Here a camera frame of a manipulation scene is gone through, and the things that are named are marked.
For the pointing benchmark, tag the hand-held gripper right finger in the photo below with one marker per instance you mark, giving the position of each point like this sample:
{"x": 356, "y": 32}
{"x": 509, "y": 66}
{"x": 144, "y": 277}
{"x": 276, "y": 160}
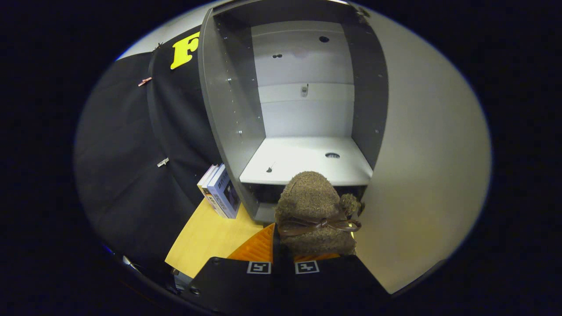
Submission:
{"x": 333, "y": 281}

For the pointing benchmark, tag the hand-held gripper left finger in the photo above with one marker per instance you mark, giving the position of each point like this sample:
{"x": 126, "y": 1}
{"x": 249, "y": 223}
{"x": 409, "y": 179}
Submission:
{"x": 278, "y": 254}

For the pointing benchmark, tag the brown fuzzy shoe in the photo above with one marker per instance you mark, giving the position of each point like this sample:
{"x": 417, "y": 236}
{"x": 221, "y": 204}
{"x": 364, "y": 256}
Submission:
{"x": 311, "y": 197}

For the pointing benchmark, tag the dark grey shoe cabinet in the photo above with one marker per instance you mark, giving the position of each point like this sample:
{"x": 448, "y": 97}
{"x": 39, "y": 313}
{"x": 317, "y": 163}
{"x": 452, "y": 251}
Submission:
{"x": 307, "y": 114}

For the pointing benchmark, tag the blue cover book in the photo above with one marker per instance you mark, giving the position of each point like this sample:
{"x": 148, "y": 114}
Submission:
{"x": 227, "y": 195}

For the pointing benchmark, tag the white spine book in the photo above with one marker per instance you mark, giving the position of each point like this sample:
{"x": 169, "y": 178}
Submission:
{"x": 205, "y": 184}

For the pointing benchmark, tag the black backdrop cloth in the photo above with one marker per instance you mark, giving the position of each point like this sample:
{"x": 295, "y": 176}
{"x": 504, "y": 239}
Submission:
{"x": 118, "y": 153}

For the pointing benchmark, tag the pink clothes peg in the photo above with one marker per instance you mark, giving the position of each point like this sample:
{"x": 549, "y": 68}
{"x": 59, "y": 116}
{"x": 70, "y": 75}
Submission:
{"x": 145, "y": 81}

